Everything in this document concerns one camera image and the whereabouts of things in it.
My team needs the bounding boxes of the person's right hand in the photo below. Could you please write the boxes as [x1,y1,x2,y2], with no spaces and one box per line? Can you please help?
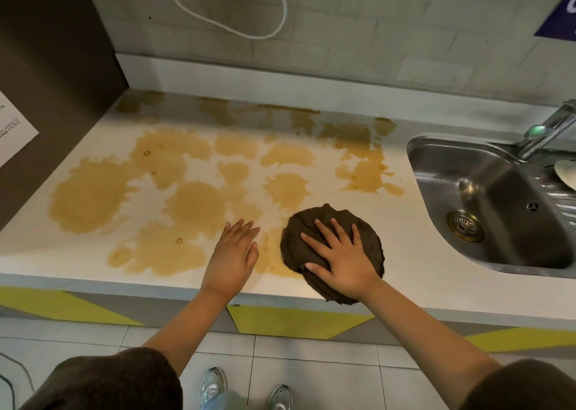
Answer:
[300,217,383,303]

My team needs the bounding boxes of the person's left hand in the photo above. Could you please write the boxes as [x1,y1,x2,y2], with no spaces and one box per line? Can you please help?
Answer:
[200,218,262,305]

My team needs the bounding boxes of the dark brown cleaning cloth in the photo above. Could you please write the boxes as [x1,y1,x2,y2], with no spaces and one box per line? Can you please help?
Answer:
[280,203,386,306]

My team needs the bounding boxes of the person's right forearm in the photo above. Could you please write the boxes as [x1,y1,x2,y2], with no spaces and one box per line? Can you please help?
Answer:
[359,279,503,410]

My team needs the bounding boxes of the person's left forearm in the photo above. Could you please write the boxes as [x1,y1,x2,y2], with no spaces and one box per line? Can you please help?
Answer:
[142,286,235,377]

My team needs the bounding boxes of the white countertop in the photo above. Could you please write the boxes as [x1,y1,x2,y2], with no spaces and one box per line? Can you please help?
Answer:
[0,88,576,330]

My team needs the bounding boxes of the person's left silver shoe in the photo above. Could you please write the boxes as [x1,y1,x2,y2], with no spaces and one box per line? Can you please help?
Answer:
[199,367,228,408]

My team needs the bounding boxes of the person's silver shoe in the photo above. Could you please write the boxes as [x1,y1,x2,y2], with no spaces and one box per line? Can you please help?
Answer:
[199,367,228,408]
[268,384,294,410]

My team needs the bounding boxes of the person's right silver shoe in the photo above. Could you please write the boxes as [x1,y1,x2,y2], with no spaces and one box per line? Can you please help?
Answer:
[268,384,294,410]

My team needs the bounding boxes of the yellow grey cabinet front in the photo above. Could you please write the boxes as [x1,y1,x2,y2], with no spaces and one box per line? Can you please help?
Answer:
[0,286,576,361]

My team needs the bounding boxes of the brass sink drain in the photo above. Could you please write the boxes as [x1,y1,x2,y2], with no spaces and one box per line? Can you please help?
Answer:
[446,210,485,243]

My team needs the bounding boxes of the light blue jeans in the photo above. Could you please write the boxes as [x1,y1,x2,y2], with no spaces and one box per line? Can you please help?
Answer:
[205,391,248,410]

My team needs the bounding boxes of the brown liquid spill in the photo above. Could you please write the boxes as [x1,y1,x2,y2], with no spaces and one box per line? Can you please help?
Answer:
[48,90,406,278]

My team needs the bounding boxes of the stainless steel sink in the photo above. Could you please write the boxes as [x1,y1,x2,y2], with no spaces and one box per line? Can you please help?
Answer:
[406,133,576,280]

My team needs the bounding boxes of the brown knit sweater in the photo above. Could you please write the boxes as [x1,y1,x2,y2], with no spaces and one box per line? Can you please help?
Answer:
[17,346,576,410]

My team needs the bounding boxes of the white backsplash ledge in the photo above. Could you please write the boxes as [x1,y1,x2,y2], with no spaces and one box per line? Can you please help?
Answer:
[115,53,576,141]

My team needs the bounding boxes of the white saucer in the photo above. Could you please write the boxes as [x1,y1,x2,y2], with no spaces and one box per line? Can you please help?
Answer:
[553,160,576,192]

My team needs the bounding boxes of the chrome faucet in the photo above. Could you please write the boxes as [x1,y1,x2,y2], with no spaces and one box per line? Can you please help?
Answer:
[515,99,576,161]

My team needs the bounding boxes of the white paper notice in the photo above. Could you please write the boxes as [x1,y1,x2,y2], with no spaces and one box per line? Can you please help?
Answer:
[0,90,40,168]

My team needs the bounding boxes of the dark brown side panel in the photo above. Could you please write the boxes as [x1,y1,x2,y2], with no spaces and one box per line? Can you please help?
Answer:
[0,0,129,231]

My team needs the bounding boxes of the white cable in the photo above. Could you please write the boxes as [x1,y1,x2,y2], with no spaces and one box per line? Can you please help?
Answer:
[160,0,289,40]

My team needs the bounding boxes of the black floor cable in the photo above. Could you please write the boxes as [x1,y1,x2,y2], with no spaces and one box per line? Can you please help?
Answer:
[0,352,36,410]

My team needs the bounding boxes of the blue wall sign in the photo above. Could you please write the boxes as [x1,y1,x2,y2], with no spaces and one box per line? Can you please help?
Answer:
[534,0,576,42]

